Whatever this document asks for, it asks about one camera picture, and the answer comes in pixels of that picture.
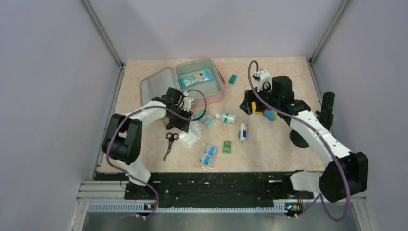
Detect black stand with handle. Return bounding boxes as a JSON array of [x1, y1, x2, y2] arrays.
[[290, 91, 335, 148]]

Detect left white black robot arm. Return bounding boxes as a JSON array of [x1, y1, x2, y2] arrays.
[[102, 87, 195, 199]]

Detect small green box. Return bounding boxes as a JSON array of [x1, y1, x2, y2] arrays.
[[222, 141, 232, 154]]

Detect clear bottle green label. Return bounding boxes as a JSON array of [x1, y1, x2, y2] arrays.
[[216, 113, 236, 124]]

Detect brown medicine bottle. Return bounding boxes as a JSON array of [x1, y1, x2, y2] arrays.
[[162, 117, 174, 130]]

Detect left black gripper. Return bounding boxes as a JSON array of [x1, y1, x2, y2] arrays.
[[167, 105, 193, 133]]

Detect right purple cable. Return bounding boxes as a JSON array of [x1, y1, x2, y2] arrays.
[[248, 60, 352, 223]]

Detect white gauze packet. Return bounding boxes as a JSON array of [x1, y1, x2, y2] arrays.
[[189, 121, 202, 135], [178, 128, 202, 149]]

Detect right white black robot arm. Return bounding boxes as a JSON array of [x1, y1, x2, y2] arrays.
[[240, 69, 368, 203]]

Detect pink medicine kit case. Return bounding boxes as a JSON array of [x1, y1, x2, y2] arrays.
[[140, 59, 225, 108]]

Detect blue bandage strip packet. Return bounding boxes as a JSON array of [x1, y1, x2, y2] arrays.
[[196, 144, 217, 171]]

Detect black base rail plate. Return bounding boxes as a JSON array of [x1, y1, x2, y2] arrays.
[[95, 172, 315, 209]]

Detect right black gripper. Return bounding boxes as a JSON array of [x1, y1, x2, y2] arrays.
[[240, 81, 280, 115]]

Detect small teal box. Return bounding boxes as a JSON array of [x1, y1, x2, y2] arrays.
[[229, 74, 237, 84]]

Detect colourful toy blocks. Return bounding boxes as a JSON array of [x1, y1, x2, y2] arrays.
[[251, 101, 277, 121]]

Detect purple cable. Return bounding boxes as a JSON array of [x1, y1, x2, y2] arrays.
[[105, 89, 208, 220], [248, 60, 352, 223]]

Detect teal topped swab packet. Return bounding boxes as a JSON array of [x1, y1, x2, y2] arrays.
[[195, 109, 217, 128]]

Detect black medical scissors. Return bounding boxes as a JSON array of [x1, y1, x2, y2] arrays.
[[163, 132, 179, 161]]

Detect white blue bandage roll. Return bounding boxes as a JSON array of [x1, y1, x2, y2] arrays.
[[239, 122, 247, 143]]

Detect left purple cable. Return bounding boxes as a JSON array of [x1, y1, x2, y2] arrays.
[[105, 89, 208, 220]]

